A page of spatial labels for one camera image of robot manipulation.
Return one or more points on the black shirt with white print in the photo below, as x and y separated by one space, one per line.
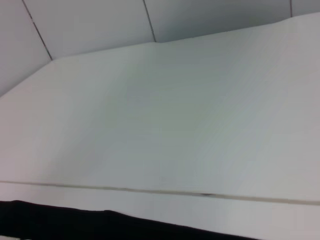
75 225

